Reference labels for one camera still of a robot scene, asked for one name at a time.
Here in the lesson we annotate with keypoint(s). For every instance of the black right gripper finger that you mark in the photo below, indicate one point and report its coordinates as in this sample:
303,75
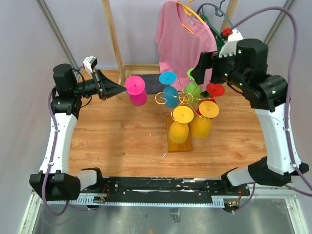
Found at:
205,61
198,73

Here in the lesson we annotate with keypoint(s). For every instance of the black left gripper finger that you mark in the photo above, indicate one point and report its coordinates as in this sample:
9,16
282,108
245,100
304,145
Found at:
114,90
107,84

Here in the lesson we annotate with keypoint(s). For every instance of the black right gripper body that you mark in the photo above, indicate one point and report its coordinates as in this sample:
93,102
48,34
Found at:
223,68

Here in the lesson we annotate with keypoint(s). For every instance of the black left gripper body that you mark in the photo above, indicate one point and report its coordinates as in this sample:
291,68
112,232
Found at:
97,79

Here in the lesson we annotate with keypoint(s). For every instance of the magenta wine glass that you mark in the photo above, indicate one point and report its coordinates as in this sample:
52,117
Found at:
135,87

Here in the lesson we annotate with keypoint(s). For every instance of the blue wine glass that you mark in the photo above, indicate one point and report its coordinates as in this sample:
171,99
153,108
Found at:
170,93

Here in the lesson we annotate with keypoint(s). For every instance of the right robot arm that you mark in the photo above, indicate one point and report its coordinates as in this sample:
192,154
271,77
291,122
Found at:
245,71

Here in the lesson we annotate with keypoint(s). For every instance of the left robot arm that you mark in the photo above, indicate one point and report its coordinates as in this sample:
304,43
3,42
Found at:
53,182

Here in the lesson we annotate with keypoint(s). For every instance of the green wine glass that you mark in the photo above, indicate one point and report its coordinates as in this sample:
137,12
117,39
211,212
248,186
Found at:
192,87

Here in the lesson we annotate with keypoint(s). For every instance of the red wine glass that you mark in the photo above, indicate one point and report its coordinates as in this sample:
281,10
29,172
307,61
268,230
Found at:
214,90

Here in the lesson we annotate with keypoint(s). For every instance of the yellow wine glass rear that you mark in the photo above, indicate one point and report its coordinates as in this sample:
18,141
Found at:
202,124

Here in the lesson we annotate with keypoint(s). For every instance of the yellow wine glass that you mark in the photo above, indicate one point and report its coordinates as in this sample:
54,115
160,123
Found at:
181,122
202,124

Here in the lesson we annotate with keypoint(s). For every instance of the yellow wine glass front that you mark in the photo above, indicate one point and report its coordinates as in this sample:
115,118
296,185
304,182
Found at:
181,122

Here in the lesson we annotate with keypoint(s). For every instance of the wooden rack base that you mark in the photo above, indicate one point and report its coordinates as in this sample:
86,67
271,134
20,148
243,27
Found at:
174,147

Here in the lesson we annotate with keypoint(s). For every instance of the green tank top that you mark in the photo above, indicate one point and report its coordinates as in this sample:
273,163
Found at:
217,36

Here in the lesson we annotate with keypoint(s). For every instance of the pink t-shirt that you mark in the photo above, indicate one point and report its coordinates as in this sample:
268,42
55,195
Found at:
179,51

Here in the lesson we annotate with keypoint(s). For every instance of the folded dark grey cloth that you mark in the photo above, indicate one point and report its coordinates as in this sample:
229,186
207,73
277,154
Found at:
152,83

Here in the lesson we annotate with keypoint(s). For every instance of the grey clothes hanger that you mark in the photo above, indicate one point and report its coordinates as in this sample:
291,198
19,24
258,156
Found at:
217,12

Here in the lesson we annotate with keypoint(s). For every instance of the orange clothes hanger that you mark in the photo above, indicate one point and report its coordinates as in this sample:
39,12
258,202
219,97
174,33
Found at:
191,14

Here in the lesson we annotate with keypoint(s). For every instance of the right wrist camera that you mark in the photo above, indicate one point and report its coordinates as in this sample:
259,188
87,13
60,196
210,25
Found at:
229,48

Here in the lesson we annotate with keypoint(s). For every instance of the wooden clothes rack frame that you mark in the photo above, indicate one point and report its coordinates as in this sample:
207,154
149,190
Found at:
110,22

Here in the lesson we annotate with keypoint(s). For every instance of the gold wire glass rack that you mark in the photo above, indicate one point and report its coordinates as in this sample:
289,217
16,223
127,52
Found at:
184,99

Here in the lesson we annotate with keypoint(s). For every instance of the aluminium frame rail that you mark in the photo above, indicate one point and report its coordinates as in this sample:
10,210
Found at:
57,33

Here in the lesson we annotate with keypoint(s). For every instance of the white slotted cable duct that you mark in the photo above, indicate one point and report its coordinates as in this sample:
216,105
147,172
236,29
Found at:
165,199

